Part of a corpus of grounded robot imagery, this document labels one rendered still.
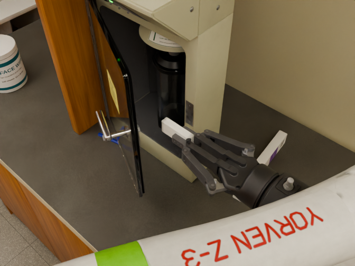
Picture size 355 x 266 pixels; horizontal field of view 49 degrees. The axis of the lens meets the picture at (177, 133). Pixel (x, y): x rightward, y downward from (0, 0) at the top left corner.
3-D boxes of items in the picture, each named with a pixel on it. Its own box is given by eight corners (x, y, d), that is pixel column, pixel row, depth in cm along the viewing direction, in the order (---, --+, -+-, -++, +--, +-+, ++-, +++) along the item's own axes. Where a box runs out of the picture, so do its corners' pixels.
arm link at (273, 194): (277, 249, 63) (305, 212, 68) (293, 212, 55) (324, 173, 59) (246, 227, 66) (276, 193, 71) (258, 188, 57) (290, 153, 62)
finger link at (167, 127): (191, 147, 73) (188, 149, 72) (164, 129, 76) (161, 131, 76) (192, 136, 71) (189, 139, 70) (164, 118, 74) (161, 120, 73)
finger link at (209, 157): (237, 182, 68) (232, 187, 67) (187, 150, 73) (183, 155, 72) (240, 169, 65) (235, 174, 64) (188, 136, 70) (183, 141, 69)
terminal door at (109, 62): (111, 118, 116) (89, -8, 86) (142, 199, 97) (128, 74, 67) (109, 119, 116) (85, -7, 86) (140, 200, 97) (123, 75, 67)
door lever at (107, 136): (117, 111, 90) (116, 103, 88) (129, 139, 84) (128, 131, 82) (94, 116, 89) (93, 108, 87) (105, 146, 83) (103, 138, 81)
